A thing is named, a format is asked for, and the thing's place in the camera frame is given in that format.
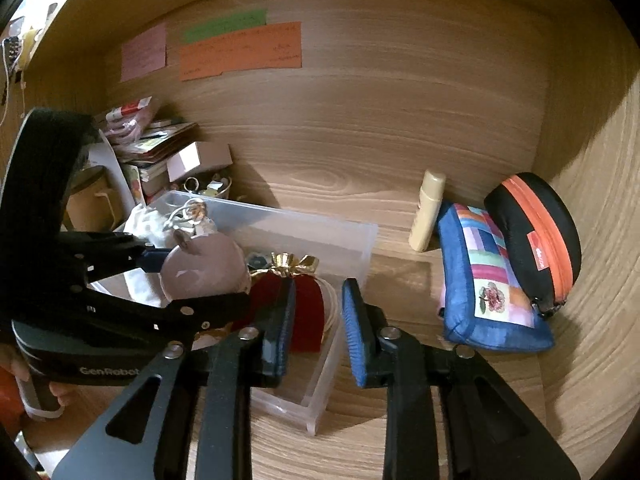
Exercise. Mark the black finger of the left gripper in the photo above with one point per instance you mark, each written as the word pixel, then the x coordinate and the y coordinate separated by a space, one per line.
pixel 87 257
pixel 107 321

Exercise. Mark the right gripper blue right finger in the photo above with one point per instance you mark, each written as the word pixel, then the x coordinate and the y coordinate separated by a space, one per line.
pixel 445 402

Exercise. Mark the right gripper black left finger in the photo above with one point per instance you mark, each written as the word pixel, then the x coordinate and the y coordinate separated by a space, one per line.
pixel 189 416

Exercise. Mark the red velvet pouch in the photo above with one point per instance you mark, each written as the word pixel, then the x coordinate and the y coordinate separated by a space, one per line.
pixel 309 317

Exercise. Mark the white drawstring cloth bag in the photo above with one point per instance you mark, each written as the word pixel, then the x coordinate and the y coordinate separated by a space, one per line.
pixel 167 228

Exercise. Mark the person left hand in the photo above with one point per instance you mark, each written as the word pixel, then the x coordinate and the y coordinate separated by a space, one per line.
pixel 13 363

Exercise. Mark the fruit print carton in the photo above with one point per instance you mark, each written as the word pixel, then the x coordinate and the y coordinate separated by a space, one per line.
pixel 133 178

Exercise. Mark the small square glass jar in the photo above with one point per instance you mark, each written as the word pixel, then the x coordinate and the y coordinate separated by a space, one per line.
pixel 257 261

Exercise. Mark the stack of booklets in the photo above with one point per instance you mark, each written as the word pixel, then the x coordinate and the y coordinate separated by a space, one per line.
pixel 141 136

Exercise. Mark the blue patchwork pouch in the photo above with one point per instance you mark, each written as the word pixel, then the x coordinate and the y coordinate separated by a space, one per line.
pixel 483 304

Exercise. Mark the small bowl of trinkets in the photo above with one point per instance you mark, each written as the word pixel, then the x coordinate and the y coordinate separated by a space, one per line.
pixel 217 187

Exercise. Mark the small pink white box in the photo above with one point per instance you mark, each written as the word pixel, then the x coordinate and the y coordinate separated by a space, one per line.
pixel 198 157

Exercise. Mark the clear plastic storage bin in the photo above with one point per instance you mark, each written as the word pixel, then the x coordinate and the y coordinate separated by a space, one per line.
pixel 317 252

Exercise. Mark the cream lotion bottle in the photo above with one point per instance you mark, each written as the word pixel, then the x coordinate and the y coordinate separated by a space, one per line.
pixel 430 197

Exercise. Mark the pink sticky note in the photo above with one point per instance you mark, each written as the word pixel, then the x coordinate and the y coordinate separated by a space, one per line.
pixel 143 54

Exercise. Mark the black orange zip case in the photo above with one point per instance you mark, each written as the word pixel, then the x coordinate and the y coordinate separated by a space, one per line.
pixel 541 237

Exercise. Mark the orange sticky note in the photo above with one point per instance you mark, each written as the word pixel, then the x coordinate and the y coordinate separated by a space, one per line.
pixel 268 46

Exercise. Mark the green sticky note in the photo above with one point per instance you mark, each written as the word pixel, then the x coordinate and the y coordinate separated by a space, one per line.
pixel 224 25

